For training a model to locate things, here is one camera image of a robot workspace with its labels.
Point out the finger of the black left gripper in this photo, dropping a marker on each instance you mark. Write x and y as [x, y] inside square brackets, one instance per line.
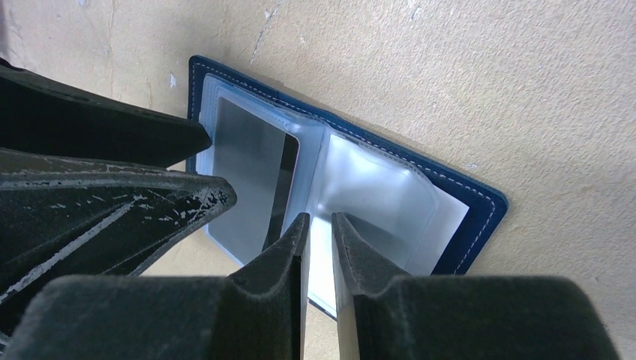
[43, 116]
[64, 216]

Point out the black credit card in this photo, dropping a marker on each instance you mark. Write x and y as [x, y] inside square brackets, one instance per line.
[258, 160]

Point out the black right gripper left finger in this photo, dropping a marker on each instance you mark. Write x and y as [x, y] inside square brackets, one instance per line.
[257, 312]

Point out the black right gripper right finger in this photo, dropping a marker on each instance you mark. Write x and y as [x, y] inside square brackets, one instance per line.
[385, 313]

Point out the blue leather card holder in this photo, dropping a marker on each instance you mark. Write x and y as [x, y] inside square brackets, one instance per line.
[423, 216]

